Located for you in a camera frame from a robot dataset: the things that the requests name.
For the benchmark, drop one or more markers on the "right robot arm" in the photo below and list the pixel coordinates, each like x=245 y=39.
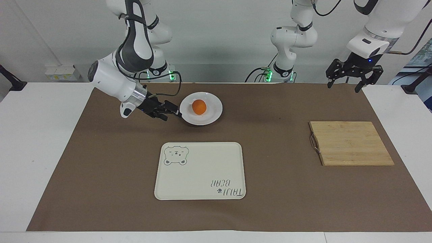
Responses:
x=111 y=79

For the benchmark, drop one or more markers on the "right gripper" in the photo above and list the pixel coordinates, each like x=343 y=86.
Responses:
x=151 y=105

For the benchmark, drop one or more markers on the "black stand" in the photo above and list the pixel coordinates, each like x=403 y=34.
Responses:
x=11 y=82
x=418 y=82

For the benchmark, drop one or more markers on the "orange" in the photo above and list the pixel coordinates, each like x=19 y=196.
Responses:
x=199 y=107

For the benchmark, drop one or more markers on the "white tray with bear print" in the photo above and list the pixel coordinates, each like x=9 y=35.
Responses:
x=202 y=172

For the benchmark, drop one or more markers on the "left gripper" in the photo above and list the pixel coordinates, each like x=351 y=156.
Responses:
x=359 y=64

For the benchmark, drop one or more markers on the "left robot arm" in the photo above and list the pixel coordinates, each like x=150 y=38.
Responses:
x=293 y=37

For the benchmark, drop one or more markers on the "white round plate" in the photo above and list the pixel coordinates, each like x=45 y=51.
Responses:
x=211 y=109

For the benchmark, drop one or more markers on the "wooden cutting board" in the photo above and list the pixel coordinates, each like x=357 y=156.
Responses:
x=352 y=143

